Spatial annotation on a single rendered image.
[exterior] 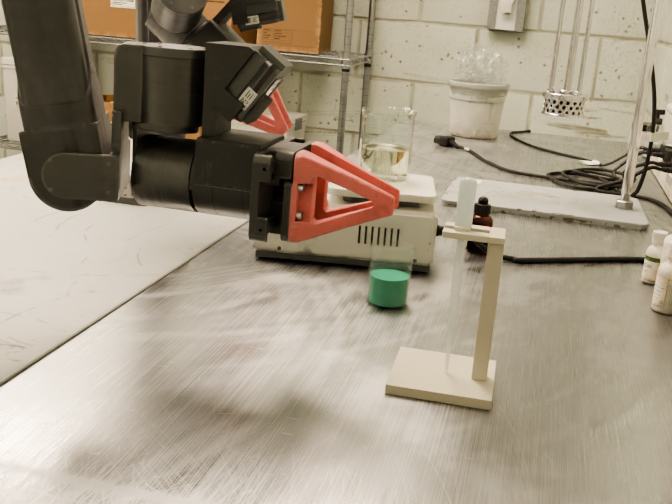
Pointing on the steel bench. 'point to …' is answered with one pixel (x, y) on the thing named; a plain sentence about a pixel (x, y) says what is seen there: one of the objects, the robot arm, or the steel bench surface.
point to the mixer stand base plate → (553, 204)
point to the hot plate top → (417, 190)
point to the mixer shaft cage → (558, 106)
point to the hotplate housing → (347, 247)
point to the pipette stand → (464, 394)
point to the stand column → (640, 106)
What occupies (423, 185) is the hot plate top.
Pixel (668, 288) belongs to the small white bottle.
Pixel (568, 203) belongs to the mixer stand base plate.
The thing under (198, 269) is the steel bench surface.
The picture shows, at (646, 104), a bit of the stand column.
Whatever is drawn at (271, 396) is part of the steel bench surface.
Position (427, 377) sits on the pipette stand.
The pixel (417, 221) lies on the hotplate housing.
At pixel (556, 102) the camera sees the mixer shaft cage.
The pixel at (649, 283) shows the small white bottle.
